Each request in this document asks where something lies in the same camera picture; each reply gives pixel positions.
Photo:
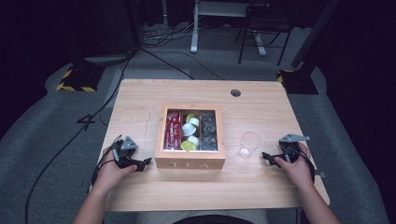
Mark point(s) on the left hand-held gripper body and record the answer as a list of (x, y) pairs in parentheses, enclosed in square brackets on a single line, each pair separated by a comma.
[(126, 149)]

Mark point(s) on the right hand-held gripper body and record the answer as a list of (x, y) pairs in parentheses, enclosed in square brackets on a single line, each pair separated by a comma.
[(291, 146)]

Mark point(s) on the person's right hand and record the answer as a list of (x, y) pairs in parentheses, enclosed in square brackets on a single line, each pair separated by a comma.
[(295, 171)]

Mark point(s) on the person's left hand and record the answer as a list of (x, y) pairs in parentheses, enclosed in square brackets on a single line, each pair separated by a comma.
[(110, 175)]

